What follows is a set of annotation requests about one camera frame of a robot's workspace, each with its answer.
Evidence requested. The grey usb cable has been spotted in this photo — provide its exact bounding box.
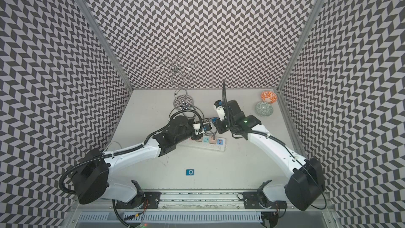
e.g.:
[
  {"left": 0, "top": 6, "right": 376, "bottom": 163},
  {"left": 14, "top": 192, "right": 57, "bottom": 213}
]
[{"left": 169, "top": 107, "right": 219, "bottom": 134}]

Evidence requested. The pink charger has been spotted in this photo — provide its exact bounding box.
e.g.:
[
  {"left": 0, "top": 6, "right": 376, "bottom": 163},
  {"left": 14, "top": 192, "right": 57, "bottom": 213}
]
[{"left": 209, "top": 136, "right": 217, "bottom": 145}]

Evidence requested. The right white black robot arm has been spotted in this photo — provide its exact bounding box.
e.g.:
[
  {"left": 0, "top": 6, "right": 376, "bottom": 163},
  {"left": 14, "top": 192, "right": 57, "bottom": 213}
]
[{"left": 214, "top": 83, "right": 325, "bottom": 211}]

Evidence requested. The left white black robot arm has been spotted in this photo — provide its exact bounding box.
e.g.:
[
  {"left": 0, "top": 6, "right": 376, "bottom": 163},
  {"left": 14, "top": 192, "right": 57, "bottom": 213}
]
[{"left": 58, "top": 112, "right": 212, "bottom": 208}]

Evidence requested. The white colourful power strip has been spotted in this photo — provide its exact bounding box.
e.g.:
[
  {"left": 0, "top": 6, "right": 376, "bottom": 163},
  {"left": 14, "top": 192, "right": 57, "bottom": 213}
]
[{"left": 178, "top": 136, "right": 226, "bottom": 152}]

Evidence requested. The green patterned bowl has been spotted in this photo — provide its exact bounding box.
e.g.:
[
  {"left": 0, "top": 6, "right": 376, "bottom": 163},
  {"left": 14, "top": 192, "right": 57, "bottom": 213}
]
[{"left": 255, "top": 101, "right": 274, "bottom": 117}]

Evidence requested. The orange patterned bowl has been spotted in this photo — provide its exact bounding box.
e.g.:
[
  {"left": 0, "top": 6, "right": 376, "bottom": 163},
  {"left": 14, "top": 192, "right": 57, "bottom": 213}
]
[{"left": 261, "top": 91, "right": 277, "bottom": 104}]

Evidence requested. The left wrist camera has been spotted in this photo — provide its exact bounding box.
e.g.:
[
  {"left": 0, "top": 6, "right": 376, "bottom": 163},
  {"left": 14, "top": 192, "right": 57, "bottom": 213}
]
[{"left": 193, "top": 122, "right": 210, "bottom": 130}]

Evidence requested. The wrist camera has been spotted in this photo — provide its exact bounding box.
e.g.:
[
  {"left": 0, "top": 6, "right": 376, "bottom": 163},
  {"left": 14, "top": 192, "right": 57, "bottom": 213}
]
[
  {"left": 214, "top": 100, "right": 226, "bottom": 121},
  {"left": 193, "top": 122, "right": 210, "bottom": 130}
]

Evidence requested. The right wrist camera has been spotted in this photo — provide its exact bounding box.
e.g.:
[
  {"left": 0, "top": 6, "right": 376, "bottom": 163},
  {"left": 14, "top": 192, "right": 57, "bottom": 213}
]
[{"left": 214, "top": 100, "right": 226, "bottom": 121}]

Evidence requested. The chrome wire cup stand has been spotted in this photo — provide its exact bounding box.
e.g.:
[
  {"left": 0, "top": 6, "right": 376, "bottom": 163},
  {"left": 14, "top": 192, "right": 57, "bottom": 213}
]
[{"left": 154, "top": 54, "right": 197, "bottom": 111}]

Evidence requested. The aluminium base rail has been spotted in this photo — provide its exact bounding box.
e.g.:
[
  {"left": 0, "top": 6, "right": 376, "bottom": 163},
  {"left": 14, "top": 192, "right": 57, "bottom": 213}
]
[{"left": 69, "top": 189, "right": 336, "bottom": 213}]

